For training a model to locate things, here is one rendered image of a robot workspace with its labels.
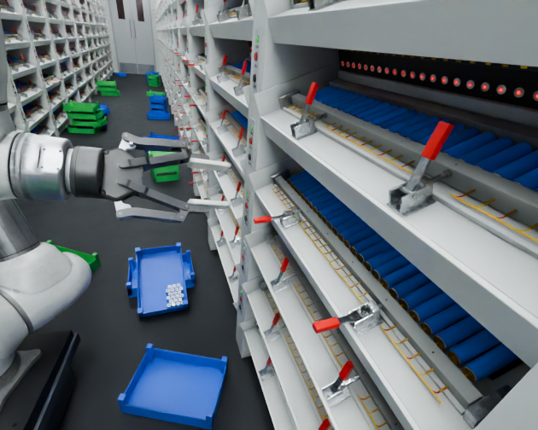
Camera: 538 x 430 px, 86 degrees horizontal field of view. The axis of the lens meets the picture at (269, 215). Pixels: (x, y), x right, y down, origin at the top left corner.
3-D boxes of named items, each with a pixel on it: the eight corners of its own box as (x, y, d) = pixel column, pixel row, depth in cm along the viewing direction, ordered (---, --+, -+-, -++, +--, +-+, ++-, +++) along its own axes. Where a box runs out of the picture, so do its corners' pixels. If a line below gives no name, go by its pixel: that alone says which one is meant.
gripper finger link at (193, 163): (187, 167, 50) (187, 163, 50) (226, 171, 53) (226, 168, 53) (190, 161, 48) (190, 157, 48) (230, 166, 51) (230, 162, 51)
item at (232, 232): (242, 282, 105) (230, 257, 97) (213, 203, 153) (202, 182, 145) (293, 258, 108) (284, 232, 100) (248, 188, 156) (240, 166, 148)
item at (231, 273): (241, 317, 115) (229, 297, 107) (213, 233, 163) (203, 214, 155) (286, 295, 117) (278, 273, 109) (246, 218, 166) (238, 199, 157)
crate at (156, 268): (188, 308, 131) (188, 304, 125) (139, 317, 124) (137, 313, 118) (180, 249, 145) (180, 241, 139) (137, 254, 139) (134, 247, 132)
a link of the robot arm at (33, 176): (15, 119, 36) (72, 128, 39) (37, 148, 44) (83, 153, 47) (4, 189, 34) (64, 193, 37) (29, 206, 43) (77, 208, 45)
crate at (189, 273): (128, 298, 133) (125, 285, 129) (131, 269, 149) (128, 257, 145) (195, 287, 143) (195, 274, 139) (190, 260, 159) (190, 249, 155)
